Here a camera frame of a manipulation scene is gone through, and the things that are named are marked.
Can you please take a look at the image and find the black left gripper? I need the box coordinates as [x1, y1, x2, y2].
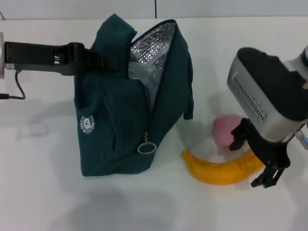
[4, 41, 121, 76]

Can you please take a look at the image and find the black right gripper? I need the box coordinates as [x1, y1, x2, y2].
[229, 117, 291, 189]

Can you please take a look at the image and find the yellow toy banana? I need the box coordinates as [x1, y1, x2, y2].
[181, 154, 267, 186]

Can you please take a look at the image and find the pink toy peach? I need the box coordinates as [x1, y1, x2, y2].
[212, 115, 244, 147]

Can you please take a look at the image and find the dark teal insulated lunch bag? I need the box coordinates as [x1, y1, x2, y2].
[74, 13, 195, 178]

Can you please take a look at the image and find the metal zipper pull ring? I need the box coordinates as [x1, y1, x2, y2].
[137, 131, 157, 154]

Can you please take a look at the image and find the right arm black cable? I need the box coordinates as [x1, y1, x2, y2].
[287, 124, 308, 151]

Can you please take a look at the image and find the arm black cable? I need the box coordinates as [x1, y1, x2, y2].
[287, 124, 308, 151]
[0, 69, 26, 101]

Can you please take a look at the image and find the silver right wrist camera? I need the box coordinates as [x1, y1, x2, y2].
[227, 47, 308, 142]

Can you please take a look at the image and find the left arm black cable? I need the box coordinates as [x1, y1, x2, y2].
[0, 69, 26, 101]

